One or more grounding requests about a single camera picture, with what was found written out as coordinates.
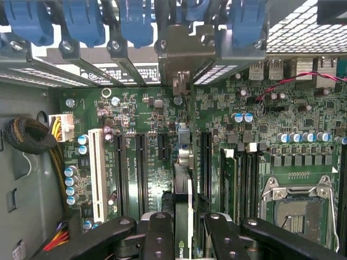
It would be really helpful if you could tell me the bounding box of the red and black twisted wire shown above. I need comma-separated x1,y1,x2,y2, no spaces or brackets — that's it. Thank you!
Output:
255,70,347,103

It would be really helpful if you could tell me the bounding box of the short black expansion slot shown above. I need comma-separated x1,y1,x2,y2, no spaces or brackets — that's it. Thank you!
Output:
157,133,170,160

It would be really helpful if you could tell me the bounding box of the black braided power cable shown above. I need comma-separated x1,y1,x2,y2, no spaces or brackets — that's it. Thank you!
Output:
3,116,70,215

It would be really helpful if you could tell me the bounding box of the CPU socket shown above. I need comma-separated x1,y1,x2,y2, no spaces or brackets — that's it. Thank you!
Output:
259,175,340,254

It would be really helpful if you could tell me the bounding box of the blue card retainer clip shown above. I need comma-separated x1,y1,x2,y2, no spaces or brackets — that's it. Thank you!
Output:
61,0,106,49
231,0,268,49
3,0,55,47
118,0,155,49
186,0,210,22

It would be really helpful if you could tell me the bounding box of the metal locking lever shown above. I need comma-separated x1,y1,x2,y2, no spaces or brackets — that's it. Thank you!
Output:
328,186,340,253

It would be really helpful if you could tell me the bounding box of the white expansion slot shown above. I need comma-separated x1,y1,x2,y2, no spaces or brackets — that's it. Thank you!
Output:
88,128,109,223

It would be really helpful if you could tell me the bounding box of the coloured wire bundle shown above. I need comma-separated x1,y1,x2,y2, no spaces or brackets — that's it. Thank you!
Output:
42,221,70,252

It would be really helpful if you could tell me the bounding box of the long black expansion slot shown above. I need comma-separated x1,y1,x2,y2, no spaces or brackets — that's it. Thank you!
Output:
134,133,149,215
200,131,213,200
113,134,127,217

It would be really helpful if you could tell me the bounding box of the green motherboard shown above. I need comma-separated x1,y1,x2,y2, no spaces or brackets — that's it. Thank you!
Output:
58,58,347,257

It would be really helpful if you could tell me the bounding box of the white power connector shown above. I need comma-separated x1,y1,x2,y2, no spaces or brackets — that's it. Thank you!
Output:
48,113,75,143

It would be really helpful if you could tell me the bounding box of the dark grey PC case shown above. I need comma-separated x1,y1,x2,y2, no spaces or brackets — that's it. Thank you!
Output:
0,0,347,260

